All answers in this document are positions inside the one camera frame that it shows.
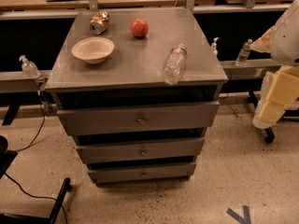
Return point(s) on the upright water bottle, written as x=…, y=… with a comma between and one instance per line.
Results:
x=244, y=53

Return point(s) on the black wheeled table leg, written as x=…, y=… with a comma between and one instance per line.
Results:
x=264, y=122

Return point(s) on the black stand leg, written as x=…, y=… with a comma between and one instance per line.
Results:
x=42, y=210

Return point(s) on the small white pump bottle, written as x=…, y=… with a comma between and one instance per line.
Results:
x=214, y=46

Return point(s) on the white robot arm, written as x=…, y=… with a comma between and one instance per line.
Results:
x=281, y=41

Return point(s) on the grey top drawer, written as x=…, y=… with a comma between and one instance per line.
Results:
x=138, y=118

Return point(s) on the red apple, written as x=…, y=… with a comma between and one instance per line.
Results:
x=139, y=28

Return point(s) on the clear plastic water bottle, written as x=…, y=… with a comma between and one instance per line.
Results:
x=174, y=65

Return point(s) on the hand sanitizer pump bottle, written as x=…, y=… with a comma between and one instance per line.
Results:
x=29, y=68

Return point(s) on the grey drawer cabinet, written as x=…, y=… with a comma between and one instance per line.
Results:
x=132, y=75

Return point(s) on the white paper bowl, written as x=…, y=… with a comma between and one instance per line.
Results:
x=93, y=50

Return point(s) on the crushed gold soda can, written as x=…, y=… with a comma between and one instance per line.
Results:
x=100, y=22

